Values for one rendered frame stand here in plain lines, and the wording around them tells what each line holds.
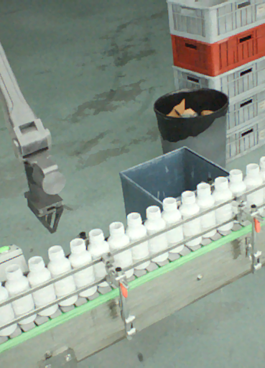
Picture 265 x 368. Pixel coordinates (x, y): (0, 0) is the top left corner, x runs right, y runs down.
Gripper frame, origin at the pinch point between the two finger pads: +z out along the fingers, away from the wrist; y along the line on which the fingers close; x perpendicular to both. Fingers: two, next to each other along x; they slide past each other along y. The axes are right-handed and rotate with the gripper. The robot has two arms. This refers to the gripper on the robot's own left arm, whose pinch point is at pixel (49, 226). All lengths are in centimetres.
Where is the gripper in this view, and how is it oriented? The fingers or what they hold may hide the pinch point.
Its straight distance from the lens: 154.5
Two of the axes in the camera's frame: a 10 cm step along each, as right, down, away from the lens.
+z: 1.1, 8.6, 5.0
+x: -8.5, 3.4, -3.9
